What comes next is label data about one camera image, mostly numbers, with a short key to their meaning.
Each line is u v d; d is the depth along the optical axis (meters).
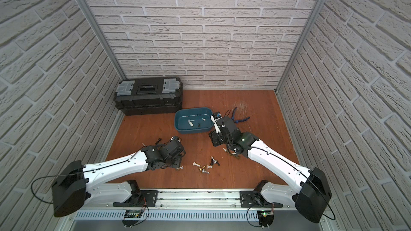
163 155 0.61
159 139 0.92
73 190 0.41
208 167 0.83
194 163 0.83
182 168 0.82
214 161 0.84
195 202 0.74
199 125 1.00
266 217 0.71
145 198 0.73
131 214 0.73
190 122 1.00
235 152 0.54
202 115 1.06
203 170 0.81
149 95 0.92
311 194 0.38
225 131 0.58
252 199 0.74
